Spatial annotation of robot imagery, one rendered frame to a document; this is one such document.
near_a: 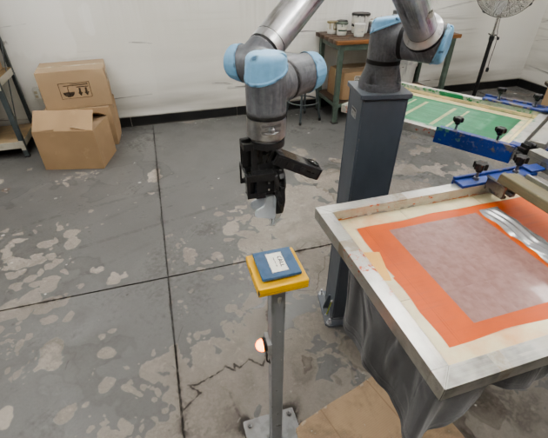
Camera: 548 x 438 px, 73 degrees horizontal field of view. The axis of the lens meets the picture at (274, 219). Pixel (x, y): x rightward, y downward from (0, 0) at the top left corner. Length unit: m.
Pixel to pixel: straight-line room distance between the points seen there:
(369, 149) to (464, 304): 0.73
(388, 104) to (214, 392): 1.40
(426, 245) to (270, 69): 0.65
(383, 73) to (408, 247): 0.63
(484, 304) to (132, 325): 1.70
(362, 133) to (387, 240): 0.51
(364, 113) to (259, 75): 0.79
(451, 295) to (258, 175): 0.52
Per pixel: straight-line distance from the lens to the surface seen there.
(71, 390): 2.04
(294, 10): 0.91
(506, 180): 1.28
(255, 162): 0.73
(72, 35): 4.44
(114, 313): 2.25
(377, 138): 1.46
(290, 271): 0.90
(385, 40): 1.38
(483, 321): 0.93
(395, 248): 1.04
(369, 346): 1.21
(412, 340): 0.79
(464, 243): 1.13
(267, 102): 0.67
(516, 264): 1.12
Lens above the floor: 1.59
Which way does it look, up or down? 36 degrees down
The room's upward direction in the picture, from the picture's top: straight up
